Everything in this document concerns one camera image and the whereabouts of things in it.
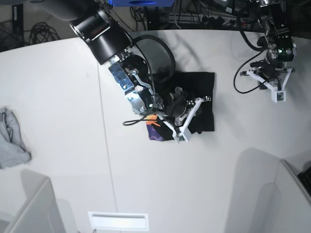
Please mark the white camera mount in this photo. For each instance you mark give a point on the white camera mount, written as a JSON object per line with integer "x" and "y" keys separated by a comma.
{"x": 275, "y": 84}
{"x": 179, "y": 125}

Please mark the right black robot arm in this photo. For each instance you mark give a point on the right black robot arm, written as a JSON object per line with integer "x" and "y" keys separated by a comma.
{"x": 111, "y": 44}

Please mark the white power strip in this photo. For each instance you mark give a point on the white power strip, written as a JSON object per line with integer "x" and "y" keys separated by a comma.
{"x": 200, "y": 21}

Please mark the grey crumpled garment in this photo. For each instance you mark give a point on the grey crumpled garment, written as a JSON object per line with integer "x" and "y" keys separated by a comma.
{"x": 12, "y": 149}

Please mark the black T-shirt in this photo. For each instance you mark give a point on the black T-shirt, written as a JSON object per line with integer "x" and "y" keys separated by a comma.
{"x": 202, "y": 84}

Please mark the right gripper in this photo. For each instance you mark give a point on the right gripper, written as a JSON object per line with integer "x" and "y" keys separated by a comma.
{"x": 178, "y": 103}

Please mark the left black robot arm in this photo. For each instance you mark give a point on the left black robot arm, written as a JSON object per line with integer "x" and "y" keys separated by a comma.
{"x": 275, "y": 49}

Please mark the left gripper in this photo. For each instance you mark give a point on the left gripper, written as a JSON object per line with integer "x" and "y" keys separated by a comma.
{"x": 268, "y": 71}

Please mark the blue box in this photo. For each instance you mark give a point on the blue box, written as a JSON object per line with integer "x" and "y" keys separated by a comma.
{"x": 147, "y": 3}

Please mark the black keyboard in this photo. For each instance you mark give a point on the black keyboard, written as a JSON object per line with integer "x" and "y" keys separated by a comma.
{"x": 305, "y": 178}

